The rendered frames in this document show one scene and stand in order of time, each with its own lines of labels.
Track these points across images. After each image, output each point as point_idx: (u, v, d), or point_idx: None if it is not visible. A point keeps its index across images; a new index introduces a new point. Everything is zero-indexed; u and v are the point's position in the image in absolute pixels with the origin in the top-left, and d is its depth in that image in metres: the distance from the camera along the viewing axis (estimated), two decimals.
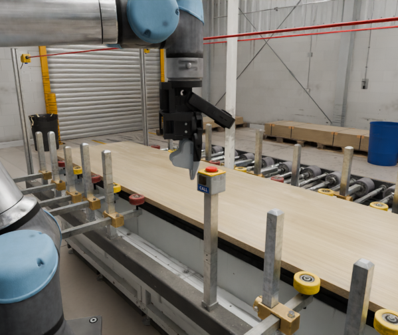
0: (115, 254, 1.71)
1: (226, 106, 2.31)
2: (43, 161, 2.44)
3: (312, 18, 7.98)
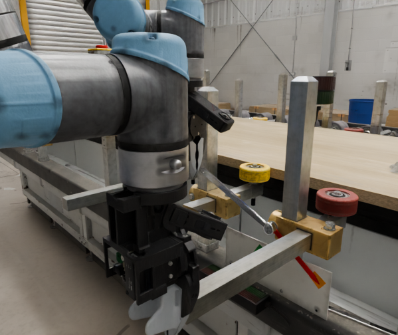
0: (43, 173, 1.71)
1: None
2: None
3: (297, 1, 7.98)
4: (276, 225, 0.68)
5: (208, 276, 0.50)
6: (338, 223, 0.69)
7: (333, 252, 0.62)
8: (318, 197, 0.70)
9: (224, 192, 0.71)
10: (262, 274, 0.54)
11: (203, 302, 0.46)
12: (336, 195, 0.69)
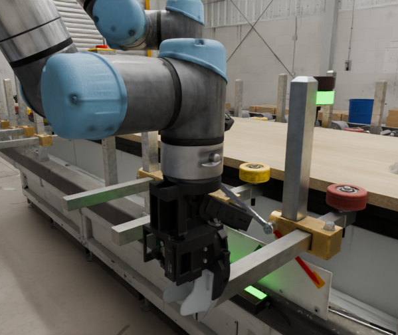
0: (43, 174, 1.71)
1: None
2: None
3: (297, 1, 7.98)
4: (276, 225, 0.68)
5: (230, 264, 0.53)
6: (349, 217, 0.72)
7: (333, 252, 0.62)
8: (329, 192, 0.73)
9: (224, 192, 0.72)
10: (280, 264, 0.57)
11: (227, 288, 0.49)
12: (346, 191, 0.72)
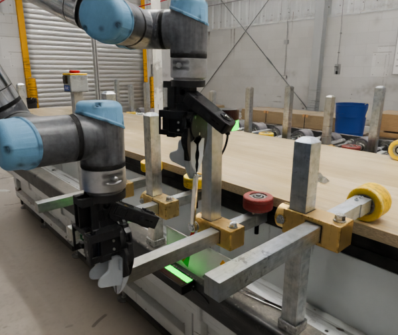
0: (30, 178, 1.90)
1: (153, 60, 2.50)
2: None
3: (288, 6, 8.16)
4: (197, 229, 0.87)
5: (147, 253, 0.71)
6: (259, 218, 0.91)
7: (235, 244, 0.81)
8: (243, 198, 0.91)
9: (192, 195, 0.79)
10: (189, 253, 0.76)
11: (139, 269, 0.67)
12: (256, 197, 0.91)
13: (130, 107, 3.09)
